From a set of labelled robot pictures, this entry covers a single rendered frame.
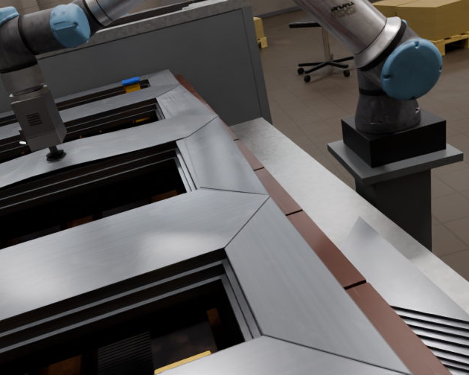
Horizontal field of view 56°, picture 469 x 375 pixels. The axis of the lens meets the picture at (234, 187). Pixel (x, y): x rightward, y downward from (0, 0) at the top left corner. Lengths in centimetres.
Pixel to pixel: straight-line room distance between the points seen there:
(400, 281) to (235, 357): 34
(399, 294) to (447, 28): 432
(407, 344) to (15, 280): 47
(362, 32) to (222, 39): 103
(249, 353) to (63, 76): 154
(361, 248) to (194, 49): 127
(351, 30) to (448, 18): 400
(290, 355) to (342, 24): 64
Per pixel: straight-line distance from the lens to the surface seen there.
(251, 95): 191
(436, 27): 479
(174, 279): 54
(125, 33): 180
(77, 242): 66
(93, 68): 181
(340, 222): 88
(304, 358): 39
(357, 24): 89
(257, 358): 40
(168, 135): 98
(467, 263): 190
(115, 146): 100
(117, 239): 63
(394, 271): 69
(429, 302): 65
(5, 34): 97
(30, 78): 98
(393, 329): 46
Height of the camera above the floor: 116
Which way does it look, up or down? 26 degrees down
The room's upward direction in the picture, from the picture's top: 13 degrees counter-clockwise
